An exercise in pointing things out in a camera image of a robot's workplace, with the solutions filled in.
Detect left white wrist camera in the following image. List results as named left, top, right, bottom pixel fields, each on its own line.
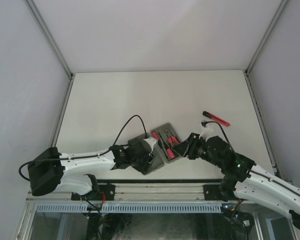
left=144, top=137, right=158, bottom=153

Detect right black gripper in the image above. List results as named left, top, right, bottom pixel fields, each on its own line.
left=171, top=132, right=223, bottom=169

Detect aluminium frame post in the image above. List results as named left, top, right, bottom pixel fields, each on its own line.
left=244, top=0, right=290, bottom=151
left=23, top=0, right=75, bottom=147

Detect red black pliers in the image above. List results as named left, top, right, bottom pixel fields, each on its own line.
left=164, top=128, right=180, bottom=148

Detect left aluminium frame post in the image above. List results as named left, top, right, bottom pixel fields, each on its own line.
left=23, top=0, right=75, bottom=147

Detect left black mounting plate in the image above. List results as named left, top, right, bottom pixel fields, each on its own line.
left=83, top=183, right=116, bottom=201

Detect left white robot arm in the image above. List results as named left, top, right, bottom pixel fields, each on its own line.
left=24, top=137, right=157, bottom=200

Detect right black camera cable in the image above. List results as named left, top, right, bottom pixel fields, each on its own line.
left=201, top=120, right=300, bottom=198

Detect left black camera cable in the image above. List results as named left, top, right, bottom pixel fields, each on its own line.
left=17, top=114, right=149, bottom=182

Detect blue slotted cable duct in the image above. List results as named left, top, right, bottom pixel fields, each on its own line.
left=36, top=202, right=223, bottom=214

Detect red-handled screwdriver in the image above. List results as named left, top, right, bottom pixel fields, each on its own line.
left=163, top=141, right=175, bottom=159
left=151, top=131, right=163, bottom=149

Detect red black utility knife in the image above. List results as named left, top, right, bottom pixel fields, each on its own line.
left=202, top=111, right=231, bottom=127

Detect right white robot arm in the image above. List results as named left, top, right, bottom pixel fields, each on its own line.
left=172, top=133, right=300, bottom=230

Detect black camera cable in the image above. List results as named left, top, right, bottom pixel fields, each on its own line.
left=201, top=120, right=300, bottom=198
left=17, top=114, right=149, bottom=182

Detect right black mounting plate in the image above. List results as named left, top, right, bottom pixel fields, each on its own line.
left=203, top=184, right=229, bottom=202

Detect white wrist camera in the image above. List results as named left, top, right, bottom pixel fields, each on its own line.
left=144, top=137, right=158, bottom=153
left=200, top=120, right=214, bottom=139

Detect grey plastic tool case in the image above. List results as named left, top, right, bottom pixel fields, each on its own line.
left=143, top=122, right=181, bottom=175

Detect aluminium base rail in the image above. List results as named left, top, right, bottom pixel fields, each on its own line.
left=26, top=181, right=297, bottom=202

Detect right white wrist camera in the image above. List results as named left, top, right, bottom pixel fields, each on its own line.
left=200, top=120, right=214, bottom=139

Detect right aluminium frame post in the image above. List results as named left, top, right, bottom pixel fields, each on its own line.
left=244, top=0, right=290, bottom=151

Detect black mounting plate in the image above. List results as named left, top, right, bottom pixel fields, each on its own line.
left=83, top=183, right=116, bottom=201
left=203, top=184, right=229, bottom=202

